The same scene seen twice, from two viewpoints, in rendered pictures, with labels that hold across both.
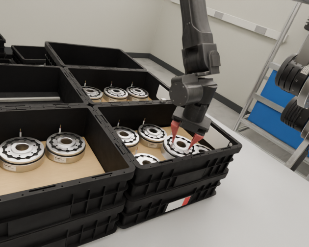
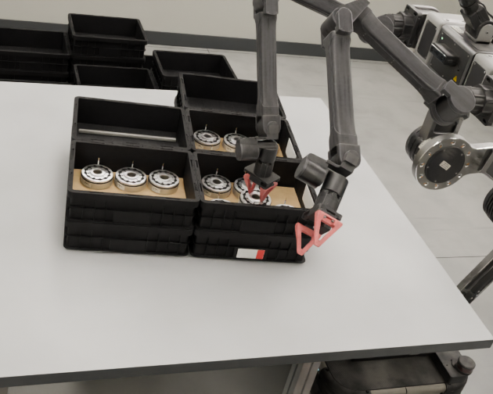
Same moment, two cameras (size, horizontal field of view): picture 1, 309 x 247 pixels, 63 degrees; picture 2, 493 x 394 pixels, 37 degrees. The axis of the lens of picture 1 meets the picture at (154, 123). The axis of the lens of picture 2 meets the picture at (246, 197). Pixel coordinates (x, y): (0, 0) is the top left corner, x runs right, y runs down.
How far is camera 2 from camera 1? 178 cm
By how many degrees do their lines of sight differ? 22
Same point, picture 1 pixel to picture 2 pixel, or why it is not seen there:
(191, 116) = (256, 171)
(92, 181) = (165, 199)
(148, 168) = (209, 203)
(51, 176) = not seen: hidden behind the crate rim
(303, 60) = (424, 133)
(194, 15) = (261, 93)
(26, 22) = not seen: outside the picture
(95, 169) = not seen: hidden behind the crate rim
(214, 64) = (269, 132)
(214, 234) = (274, 287)
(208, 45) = (270, 116)
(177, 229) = (241, 273)
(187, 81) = (245, 142)
